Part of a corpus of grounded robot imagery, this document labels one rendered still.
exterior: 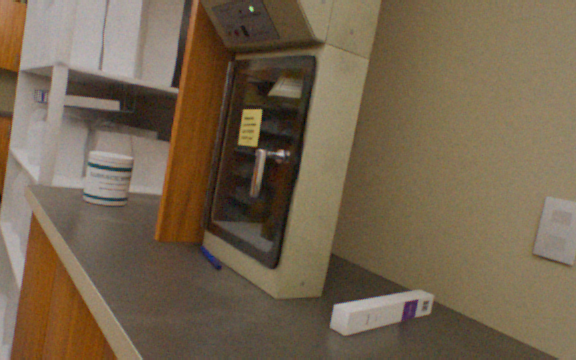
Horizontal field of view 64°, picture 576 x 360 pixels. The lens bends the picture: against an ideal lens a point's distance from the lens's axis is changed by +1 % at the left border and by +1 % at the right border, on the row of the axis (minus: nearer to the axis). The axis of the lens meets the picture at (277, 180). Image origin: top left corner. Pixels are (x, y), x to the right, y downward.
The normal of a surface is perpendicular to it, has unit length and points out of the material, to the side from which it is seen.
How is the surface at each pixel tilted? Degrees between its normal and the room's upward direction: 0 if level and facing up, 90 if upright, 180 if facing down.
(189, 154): 90
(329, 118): 90
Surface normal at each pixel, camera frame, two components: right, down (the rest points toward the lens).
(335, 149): 0.57, 0.18
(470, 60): -0.80, -0.10
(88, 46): 0.11, 0.18
